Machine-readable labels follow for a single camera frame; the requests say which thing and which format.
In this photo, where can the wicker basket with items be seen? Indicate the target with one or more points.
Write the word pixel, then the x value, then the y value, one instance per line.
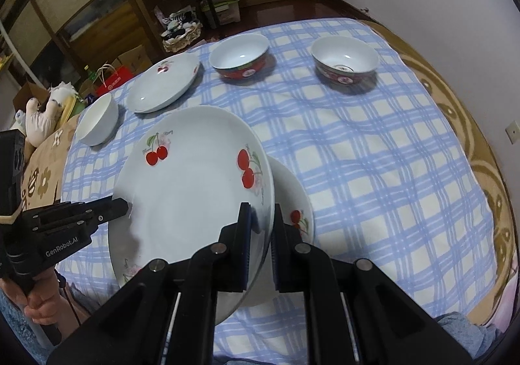
pixel 180 29

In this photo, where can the blue white checkered cloth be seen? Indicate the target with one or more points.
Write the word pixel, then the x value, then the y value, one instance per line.
pixel 385 174

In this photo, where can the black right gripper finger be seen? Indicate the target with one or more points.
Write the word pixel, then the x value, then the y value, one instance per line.
pixel 166 313
pixel 107 209
pixel 355 314

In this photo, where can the white cherry plate underneath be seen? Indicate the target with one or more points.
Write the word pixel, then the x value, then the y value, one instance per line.
pixel 294 203

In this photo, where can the white plush toy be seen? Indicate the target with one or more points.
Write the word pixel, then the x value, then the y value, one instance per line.
pixel 46 110

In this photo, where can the red paper shopping bag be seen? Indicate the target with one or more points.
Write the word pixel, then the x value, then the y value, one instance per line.
pixel 112 77

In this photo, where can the person's left hand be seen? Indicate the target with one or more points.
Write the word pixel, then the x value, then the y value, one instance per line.
pixel 43 305

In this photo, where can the red bowl white inside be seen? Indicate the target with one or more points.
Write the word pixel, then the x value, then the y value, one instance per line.
pixel 344 60
pixel 240 56

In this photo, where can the large white cherry plate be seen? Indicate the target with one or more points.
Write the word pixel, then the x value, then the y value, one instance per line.
pixel 184 181

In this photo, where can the cardboard box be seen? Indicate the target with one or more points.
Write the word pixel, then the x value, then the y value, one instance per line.
pixel 136 60

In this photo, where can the red bowl white inside left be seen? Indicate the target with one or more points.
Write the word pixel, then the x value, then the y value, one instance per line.
pixel 240 56

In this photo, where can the plain white bowl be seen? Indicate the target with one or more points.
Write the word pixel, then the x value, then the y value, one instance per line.
pixel 98 121

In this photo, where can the red bowl white inside right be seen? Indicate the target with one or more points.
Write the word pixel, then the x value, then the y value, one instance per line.
pixel 344 60

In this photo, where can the wooden shelf cabinet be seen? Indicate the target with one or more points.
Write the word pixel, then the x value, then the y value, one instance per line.
pixel 55 40

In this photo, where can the white cherry plate far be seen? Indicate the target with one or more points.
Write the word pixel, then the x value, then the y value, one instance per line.
pixel 163 83

